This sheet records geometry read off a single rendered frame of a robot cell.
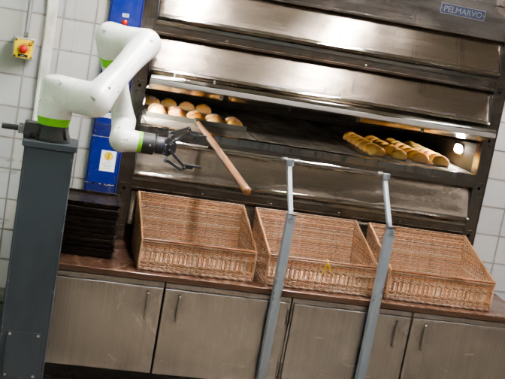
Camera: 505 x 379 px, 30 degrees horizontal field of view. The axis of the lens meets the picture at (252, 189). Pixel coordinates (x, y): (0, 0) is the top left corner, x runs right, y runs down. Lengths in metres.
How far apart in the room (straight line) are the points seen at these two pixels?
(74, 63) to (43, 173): 1.17
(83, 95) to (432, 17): 2.13
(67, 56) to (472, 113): 2.10
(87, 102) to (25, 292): 0.78
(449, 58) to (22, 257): 2.46
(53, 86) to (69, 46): 1.10
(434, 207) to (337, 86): 0.84
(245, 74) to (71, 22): 0.88
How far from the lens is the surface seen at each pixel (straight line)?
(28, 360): 3.83
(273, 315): 4.40
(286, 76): 4.79
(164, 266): 4.36
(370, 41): 4.88
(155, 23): 4.69
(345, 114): 4.73
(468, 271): 5.09
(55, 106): 3.61
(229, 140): 4.78
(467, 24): 5.06
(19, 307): 3.76
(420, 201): 5.08
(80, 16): 4.68
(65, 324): 4.39
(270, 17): 4.76
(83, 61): 4.69
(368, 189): 4.99
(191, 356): 4.47
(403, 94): 4.96
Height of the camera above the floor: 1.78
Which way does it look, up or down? 10 degrees down
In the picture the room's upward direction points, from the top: 10 degrees clockwise
